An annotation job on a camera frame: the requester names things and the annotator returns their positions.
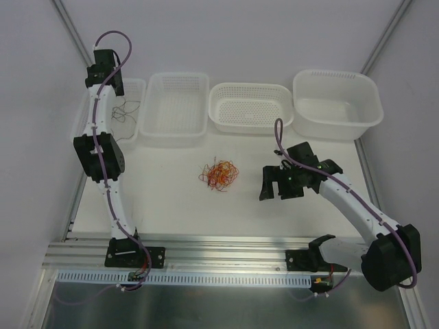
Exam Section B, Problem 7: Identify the orange red wire bundle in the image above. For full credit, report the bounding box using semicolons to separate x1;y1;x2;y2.
198;156;241;193

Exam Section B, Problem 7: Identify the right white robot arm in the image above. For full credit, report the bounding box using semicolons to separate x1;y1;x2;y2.
259;142;422;291

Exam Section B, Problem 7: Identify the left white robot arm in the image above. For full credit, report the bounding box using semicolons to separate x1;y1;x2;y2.
73;49;137;243

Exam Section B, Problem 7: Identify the far-left white perforated basket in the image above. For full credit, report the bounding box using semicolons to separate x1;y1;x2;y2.
70;78;147;153

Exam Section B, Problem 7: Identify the far-right white plastic tub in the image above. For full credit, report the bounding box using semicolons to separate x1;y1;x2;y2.
292;69;384;141

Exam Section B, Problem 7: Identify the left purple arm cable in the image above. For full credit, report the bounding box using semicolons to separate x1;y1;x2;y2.
91;30;154;292

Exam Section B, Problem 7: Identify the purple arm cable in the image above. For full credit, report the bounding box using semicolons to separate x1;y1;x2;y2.
91;30;154;292
274;118;421;288

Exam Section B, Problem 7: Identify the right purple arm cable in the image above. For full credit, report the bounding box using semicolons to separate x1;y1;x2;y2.
274;118;421;288

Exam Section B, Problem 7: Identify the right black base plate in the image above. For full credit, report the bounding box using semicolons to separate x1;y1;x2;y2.
285;249;331;273

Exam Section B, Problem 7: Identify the aluminium mounting rail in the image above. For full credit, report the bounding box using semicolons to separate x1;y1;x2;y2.
43;234;313;274

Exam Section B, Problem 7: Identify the white slotted cable duct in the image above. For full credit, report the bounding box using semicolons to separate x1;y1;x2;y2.
56;270;311;289

